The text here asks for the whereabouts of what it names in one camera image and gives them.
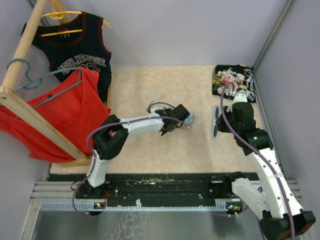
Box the light blue cleaning cloth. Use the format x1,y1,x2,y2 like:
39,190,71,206
185,112,195,125

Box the newspaper print glasses case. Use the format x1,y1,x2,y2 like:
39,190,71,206
177,112,195,129

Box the white frame sunglasses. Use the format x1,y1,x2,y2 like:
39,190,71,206
211,105,221,139

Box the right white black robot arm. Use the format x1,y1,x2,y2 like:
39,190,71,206
213,102,316,240

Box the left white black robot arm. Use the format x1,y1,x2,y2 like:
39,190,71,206
85,101,195,199

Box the black floral folded shirt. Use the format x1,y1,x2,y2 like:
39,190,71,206
212,64,257,103

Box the red tank top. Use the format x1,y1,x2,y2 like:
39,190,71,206
0,68,111,163

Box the navy basketball tank top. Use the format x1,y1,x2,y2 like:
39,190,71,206
32,11,112,102

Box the blue grey clothes hanger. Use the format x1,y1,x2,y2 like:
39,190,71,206
6,58,82,110

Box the yellow clothes hanger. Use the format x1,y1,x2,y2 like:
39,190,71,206
35,11,112,42

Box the wooden clothes rack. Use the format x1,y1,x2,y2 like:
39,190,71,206
0,0,112,168

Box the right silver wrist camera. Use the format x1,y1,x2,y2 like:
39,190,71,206
232,92,248,104

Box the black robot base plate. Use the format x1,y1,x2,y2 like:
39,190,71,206
47,171,253,208

